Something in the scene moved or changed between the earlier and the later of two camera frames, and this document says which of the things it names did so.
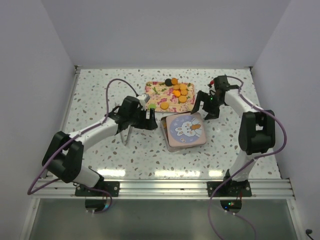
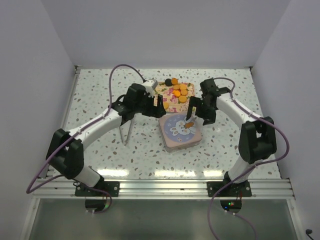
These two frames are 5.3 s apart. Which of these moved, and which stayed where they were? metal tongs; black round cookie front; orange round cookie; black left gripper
Moved: black left gripper
Stayed: metal tongs; orange round cookie; black round cookie front
